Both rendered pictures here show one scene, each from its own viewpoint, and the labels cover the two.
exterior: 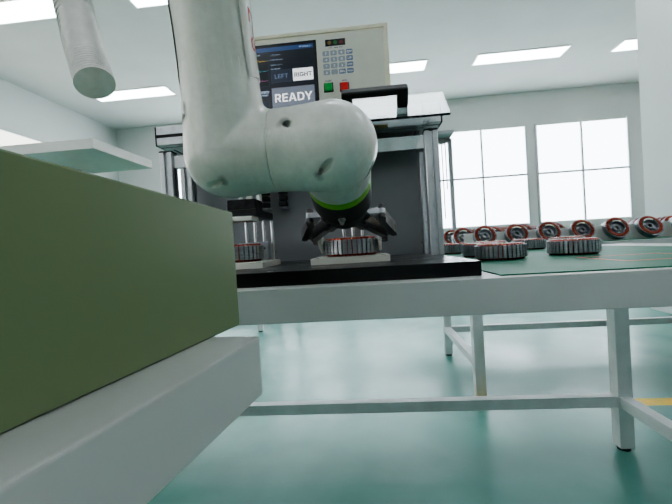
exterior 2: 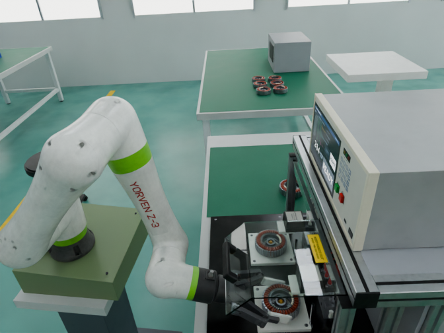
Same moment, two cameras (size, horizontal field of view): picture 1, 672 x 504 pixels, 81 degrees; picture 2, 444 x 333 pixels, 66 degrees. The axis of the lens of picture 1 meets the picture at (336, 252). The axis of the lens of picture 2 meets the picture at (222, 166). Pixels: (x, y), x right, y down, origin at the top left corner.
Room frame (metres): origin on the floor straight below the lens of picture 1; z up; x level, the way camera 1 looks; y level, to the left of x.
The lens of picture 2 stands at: (0.62, -0.67, 1.68)
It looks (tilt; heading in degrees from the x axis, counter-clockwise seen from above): 32 degrees down; 87
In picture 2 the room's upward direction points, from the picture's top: 3 degrees counter-clockwise
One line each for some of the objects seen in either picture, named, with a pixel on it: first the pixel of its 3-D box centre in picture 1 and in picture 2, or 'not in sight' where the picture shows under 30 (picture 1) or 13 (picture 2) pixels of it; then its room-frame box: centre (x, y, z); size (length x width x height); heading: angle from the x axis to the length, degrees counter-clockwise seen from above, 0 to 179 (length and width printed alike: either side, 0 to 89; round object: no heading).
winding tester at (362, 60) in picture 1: (310, 104); (407, 157); (1.14, 0.05, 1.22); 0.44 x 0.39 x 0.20; 85
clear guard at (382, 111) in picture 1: (373, 131); (291, 261); (0.81, -0.09, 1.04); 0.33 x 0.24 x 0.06; 175
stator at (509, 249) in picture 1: (500, 251); not in sight; (0.90, -0.38, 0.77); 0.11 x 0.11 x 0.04
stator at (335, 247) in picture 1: (351, 246); (280, 302); (0.81, -0.03, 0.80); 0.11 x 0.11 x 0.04
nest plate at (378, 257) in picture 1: (351, 258); (280, 307); (0.81, -0.03, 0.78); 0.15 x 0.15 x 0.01; 85
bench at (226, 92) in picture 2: not in sight; (261, 109); (1.22, 2.44, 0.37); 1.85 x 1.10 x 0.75; 85
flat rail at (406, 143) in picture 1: (295, 152); (312, 215); (0.92, 0.08, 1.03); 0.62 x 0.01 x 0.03; 85
